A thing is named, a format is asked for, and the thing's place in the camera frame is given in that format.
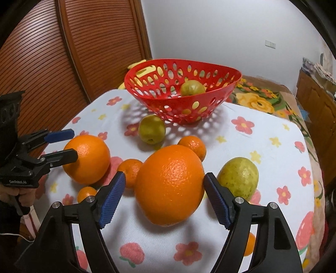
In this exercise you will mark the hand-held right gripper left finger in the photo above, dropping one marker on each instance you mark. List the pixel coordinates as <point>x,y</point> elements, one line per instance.
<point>113,199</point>

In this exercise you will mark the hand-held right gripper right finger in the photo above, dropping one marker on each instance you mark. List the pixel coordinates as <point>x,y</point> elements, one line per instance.
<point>218,202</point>

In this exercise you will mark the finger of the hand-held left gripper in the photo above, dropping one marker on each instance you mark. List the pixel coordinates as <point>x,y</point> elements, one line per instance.
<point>60,135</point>
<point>63,156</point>

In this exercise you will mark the large orange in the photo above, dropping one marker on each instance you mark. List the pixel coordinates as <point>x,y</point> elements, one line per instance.
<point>169,183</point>
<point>89,160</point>

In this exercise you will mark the tiny mandarin orange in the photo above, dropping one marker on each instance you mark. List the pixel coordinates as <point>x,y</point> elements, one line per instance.
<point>85,193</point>

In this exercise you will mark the green guava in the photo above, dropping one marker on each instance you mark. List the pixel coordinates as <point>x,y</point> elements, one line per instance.
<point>192,88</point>
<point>151,129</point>

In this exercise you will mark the red perforated plastic basket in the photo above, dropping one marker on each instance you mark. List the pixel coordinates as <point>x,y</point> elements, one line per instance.
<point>183,110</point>

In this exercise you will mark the person's left forearm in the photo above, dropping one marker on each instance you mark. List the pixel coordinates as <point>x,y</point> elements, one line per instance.
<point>8,223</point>

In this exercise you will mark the person's left hand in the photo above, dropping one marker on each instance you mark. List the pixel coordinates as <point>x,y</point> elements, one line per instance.
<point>10,194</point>

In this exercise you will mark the white floral tablecloth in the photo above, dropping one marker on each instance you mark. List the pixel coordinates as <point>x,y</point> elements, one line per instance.
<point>236,147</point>

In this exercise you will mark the wooden louvered wardrobe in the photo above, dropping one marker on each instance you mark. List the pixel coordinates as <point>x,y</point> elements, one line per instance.
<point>92,39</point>

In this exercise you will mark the yellow plush toy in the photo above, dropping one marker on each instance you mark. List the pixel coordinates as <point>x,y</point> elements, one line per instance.
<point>135,64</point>

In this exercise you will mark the floral blanket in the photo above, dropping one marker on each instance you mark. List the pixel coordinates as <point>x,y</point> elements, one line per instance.
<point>262,99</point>

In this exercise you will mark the blue object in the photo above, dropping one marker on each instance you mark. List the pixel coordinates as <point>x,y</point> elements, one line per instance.
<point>303,114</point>

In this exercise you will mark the wooden cabinet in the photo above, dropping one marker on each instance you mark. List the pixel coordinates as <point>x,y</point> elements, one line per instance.
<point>317,105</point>

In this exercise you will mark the patterned cloth pile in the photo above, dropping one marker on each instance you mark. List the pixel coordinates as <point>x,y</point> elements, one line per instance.
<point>320,69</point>

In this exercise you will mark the white wall switch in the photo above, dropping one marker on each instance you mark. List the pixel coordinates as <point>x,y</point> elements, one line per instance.
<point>270,44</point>

